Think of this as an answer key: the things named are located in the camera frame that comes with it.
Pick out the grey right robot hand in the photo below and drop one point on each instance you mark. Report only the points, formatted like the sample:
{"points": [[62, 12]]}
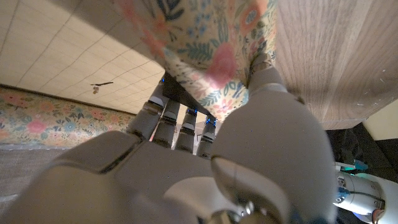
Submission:
{"points": [[155, 180]]}

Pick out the black package box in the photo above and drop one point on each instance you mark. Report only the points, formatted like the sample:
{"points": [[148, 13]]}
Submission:
{"points": [[177, 91]]}

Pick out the floral wrapping paper sheet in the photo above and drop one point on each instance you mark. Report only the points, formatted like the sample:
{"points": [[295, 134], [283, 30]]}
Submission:
{"points": [[77, 56]]}

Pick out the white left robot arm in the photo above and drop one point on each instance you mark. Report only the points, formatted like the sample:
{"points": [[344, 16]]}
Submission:
{"points": [[360, 193]]}

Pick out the beige striped backdrop cloth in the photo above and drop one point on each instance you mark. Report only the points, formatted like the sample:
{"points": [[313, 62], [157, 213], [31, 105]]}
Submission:
{"points": [[18, 168]]}

